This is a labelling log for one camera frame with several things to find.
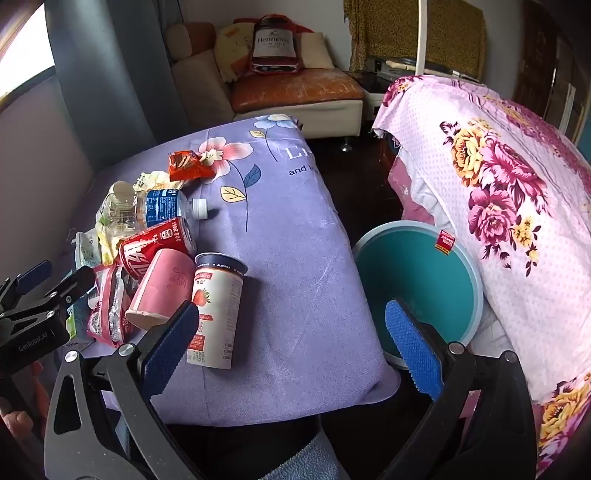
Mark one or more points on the person's left hand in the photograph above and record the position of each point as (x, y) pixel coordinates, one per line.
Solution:
(14, 422)

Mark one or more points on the red snack wrapper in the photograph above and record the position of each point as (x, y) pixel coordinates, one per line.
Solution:
(187, 166)

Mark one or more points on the leopard-print cloth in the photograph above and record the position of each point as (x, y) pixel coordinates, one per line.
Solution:
(392, 32)

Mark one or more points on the pink floral quilt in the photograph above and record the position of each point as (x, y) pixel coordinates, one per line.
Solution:
(508, 258)

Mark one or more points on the pink paper cup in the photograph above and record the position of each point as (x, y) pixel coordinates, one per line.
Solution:
(161, 286)

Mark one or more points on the teal plastic basin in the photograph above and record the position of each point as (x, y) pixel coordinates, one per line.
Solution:
(415, 272)

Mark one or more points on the black audio appliance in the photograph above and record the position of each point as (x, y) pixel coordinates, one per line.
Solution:
(392, 64)

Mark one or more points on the light blue cloth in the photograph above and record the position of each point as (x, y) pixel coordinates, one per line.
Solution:
(304, 461)

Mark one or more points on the plain curtain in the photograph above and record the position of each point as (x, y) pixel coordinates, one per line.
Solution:
(101, 69)

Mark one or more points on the red bottle-print bag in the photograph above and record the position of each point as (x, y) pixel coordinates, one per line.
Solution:
(272, 46)

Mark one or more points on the yellow white cloth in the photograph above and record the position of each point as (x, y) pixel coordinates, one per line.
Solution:
(107, 244)

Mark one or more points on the purple floral blanket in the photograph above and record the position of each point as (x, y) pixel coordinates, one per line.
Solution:
(286, 258)

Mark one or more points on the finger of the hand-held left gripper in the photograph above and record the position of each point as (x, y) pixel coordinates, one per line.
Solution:
(33, 274)
(74, 285)

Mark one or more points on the yellow cartoon pillow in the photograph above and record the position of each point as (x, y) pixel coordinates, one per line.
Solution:
(231, 50)

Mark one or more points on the pink silver foil wrapper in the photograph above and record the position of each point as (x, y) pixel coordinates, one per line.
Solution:
(111, 304)

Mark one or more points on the window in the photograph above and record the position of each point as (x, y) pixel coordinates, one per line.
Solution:
(23, 55)

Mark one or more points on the green printed packet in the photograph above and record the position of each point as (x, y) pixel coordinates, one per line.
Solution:
(74, 323)

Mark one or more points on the white pillow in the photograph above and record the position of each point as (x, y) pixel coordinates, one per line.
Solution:
(316, 50)

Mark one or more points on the white strawberry drink cup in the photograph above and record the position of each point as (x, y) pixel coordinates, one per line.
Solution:
(214, 314)

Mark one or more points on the dark wooden cabinet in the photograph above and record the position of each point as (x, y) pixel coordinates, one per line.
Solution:
(545, 60)

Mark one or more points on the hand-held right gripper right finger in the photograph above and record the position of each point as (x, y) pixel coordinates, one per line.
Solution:
(411, 350)

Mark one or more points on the red soda can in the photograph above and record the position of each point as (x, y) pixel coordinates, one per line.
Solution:
(152, 244)

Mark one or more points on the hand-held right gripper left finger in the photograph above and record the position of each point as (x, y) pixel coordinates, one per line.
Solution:
(171, 350)

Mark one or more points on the white pole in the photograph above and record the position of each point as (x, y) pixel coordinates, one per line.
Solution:
(422, 37)

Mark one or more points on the white-green plastic packet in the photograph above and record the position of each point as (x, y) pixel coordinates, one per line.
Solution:
(85, 249)

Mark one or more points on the yellow-white crumpled packet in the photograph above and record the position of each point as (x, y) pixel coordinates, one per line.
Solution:
(152, 179)

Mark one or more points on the clear water bottle blue label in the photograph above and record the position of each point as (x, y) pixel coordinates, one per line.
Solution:
(161, 205)

